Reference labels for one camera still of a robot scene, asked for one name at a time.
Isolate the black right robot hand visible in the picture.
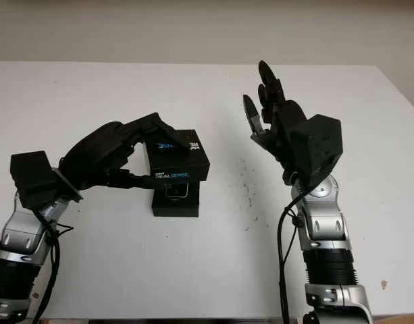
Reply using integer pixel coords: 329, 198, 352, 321
242, 60, 309, 180

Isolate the black box base with insert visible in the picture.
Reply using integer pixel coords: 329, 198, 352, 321
151, 180, 201, 218

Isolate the black RealSense box lid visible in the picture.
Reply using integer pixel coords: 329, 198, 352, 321
145, 129, 211, 192

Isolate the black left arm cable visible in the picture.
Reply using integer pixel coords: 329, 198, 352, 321
30, 215, 75, 321

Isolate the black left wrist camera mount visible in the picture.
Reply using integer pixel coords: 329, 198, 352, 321
9, 151, 61, 211

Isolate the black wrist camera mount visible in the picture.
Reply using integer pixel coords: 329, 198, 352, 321
290, 114, 343, 190
9, 151, 61, 211

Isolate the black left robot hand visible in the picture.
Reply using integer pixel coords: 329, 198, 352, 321
59, 112, 191, 194

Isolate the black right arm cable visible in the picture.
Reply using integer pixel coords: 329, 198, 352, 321
276, 187, 309, 324

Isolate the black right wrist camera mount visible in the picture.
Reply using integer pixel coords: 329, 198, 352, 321
290, 114, 343, 190

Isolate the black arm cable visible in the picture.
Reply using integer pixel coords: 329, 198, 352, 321
30, 215, 75, 321
276, 187, 309, 324

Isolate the small silver black camera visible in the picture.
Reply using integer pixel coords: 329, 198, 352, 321
164, 182, 190, 203

